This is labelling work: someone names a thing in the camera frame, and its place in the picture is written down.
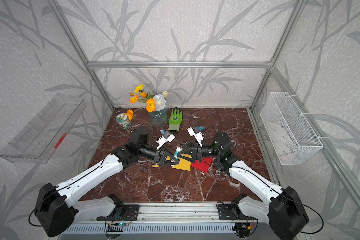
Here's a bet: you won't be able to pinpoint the white green glue stick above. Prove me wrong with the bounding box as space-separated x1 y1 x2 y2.
174 147 182 158

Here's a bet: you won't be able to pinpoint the red envelope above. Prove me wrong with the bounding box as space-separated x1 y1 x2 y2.
191 158 213 173

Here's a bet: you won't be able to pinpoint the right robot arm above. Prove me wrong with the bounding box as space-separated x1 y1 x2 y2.
177 132 309 240

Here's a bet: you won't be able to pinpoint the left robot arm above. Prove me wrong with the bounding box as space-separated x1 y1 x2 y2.
32 127 179 237

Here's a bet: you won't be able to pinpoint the blue glass vase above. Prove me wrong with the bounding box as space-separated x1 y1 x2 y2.
149 109 167 127

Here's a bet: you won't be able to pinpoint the small printed tin can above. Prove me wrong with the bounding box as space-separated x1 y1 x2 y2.
116 113 131 129

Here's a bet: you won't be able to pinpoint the green work glove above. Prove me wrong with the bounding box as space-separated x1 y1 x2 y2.
169 108 183 132

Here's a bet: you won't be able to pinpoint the orange yellow artificial flowers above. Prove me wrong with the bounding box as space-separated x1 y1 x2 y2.
129 84 168 113

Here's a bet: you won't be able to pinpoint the white cloth in basket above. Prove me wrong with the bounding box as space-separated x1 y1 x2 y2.
267 121 295 164

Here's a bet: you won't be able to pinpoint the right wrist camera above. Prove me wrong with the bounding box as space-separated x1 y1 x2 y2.
187 126 204 147

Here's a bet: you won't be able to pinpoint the aluminium front rail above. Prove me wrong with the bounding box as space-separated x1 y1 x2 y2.
50 201 304 225

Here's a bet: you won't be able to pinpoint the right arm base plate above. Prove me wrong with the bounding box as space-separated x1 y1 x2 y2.
216 202 244 221

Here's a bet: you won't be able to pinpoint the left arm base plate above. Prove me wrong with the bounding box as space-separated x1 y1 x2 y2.
96 204 140 222

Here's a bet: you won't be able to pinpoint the white wire mesh basket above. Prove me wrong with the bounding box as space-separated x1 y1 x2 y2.
260 92 324 166

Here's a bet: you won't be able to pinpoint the clear plastic wall tray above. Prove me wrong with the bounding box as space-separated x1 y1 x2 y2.
0 94 87 164

